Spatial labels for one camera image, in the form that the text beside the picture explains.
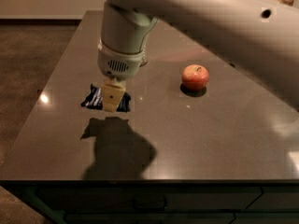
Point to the clear plastic water bottle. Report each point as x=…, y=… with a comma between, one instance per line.
x=144, y=59

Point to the red apple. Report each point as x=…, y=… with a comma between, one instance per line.
x=195, y=77

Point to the blue rxbar snack wrapper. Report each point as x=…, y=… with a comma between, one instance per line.
x=95, y=100

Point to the dark right cabinet drawer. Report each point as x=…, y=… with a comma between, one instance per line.
x=277, y=198

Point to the white gripper with vents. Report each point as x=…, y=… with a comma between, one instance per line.
x=120, y=64

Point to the dark cabinet drawer with handle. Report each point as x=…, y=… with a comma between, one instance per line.
x=136, y=199

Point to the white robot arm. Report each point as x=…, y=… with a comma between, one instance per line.
x=258, y=36

